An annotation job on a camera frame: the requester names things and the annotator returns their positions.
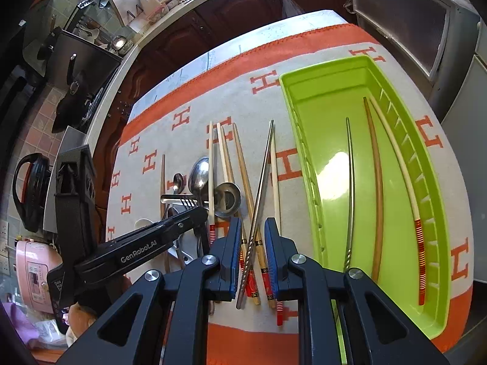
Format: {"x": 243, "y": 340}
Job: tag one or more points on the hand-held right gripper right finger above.
{"x": 271, "y": 258}

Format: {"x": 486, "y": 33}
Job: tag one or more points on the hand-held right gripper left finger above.
{"x": 233, "y": 258}

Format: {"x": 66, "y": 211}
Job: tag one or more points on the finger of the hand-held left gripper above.
{"x": 188, "y": 217}

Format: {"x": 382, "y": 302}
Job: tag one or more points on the white chopstick red striped end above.
{"x": 210, "y": 159}
{"x": 399, "y": 159}
{"x": 274, "y": 190}

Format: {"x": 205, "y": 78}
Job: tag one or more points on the metal chopstick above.
{"x": 262, "y": 182}
{"x": 352, "y": 197}

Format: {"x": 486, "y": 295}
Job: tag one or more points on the plain brown wooden chopstick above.
{"x": 163, "y": 175}
{"x": 378, "y": 197}

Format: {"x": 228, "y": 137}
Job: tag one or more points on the green plastic tray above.
{"x": 319, "y": 121}

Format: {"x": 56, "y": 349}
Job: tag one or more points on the person's left hand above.
{"x": 80, "y": 313}

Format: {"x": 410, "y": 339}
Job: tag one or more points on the metal fork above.
{"x": 190, "y": 201}

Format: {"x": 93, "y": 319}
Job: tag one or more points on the white ceramic spoon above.
{"x": 142, "y": 223}

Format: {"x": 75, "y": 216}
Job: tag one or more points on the round deep metal spoon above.
{"x": 226, "y": 199}

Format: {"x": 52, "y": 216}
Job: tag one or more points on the pink rice cooker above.
{"x": 34, "y": 270}

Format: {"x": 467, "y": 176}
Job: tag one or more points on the black red-trimmed kitchen appliance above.
{"x": 32, "y": 190}

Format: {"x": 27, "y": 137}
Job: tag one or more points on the orange and white printed blanket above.
{"x": 190, "y": 95}

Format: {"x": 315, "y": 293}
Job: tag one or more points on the purple cloth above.
{"x": 24, "y": 323}

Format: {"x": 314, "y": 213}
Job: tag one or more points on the black gas stove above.
{"x": 76, "y": 110}

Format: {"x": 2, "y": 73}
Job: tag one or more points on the white kitchen countertop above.
{"x": 144, "y": 42}

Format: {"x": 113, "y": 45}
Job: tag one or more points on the dark metal stove shield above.
{"x": 87, "y": 61}

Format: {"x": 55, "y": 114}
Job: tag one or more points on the small metal teapot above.
{"x": 118, "y": 42}

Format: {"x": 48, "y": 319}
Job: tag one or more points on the dark wooden kitchen cabinets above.
{"x": 228, "y": 7}

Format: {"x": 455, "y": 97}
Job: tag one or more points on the white cutting board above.
{"x": 133, "y": 5}

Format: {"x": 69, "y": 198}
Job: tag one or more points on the hanging clear plastic bag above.
{"x": 291, "y": 5}

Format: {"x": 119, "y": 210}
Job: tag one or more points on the grey cabinet frosted doors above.
{"x": 399, "y": 26}

